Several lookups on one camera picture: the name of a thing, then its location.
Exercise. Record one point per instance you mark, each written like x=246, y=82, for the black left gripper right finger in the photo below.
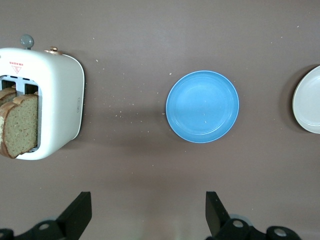
x=216, y=217

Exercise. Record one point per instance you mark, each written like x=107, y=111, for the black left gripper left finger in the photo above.
x=75, y=217

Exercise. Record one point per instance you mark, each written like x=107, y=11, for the brown bread slice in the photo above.
x=7, y=93
x=22, y=125

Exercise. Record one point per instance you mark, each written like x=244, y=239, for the blue round plate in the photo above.
x=202, y=106

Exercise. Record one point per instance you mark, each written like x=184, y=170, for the beige round plate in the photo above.
x=308, y=105

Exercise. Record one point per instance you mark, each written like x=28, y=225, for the white two-slot toaster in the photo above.
x=60, y=100

